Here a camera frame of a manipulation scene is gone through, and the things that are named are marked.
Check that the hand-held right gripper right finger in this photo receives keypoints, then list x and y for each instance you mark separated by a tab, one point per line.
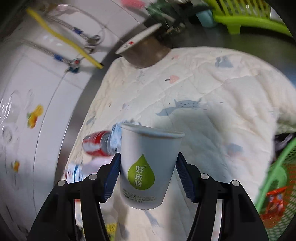
185	180

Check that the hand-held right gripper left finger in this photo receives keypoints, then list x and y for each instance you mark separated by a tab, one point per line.
112	179

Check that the white paper cup green drop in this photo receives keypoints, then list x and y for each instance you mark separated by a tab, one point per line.
148	166

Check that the plastic bottle blue white label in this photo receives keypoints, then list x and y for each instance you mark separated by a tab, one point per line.
77	171

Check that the red soda can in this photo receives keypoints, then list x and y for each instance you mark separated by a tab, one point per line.
94	144

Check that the crumpled clear plastic bottle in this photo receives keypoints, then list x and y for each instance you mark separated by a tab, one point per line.
115	139

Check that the white printed blanket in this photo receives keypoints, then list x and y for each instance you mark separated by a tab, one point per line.
203	92

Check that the red snack packet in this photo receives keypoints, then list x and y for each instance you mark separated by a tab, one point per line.
275	206

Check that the green mesh basket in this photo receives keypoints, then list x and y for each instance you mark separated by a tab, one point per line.
281	171

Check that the white appliance with stickers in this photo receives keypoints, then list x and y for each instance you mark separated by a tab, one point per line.
30	115

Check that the dark cloth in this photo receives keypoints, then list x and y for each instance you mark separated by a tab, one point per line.
283	141

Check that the brown instant noodle bowl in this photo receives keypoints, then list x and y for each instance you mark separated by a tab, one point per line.
145	52

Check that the light blue cup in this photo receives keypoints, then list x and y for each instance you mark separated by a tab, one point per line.
206	17

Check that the green plastic rack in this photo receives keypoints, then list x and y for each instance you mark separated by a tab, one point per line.
245	16

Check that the pink object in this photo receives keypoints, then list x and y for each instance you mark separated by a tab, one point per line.
133	3

